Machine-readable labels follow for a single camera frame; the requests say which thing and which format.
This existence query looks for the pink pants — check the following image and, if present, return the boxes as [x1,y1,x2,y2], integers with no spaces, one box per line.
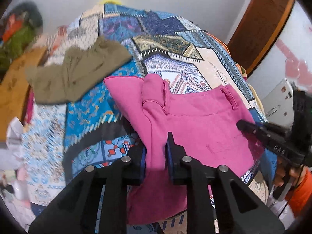
[104,74,264,225]

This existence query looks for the right hand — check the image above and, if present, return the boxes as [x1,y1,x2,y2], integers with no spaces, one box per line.
[273,157,309,187]

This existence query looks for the blue patchwork bedspread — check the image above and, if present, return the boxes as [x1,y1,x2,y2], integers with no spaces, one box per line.
[21,3,265,233]

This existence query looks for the olive green pants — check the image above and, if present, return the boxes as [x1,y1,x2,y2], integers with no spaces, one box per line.
[25,36,132,105]

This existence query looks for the brown wooden door frame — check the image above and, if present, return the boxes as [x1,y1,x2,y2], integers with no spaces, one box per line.
[227,0,295,75]

